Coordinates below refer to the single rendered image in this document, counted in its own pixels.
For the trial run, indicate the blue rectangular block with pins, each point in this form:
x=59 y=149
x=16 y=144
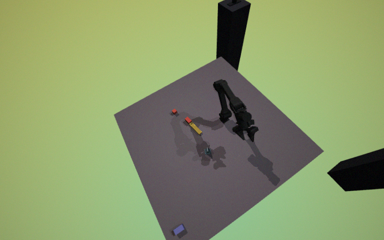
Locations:
x=179 y=229

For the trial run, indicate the yellow bar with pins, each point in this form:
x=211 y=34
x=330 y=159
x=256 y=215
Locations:
x=189 y=121

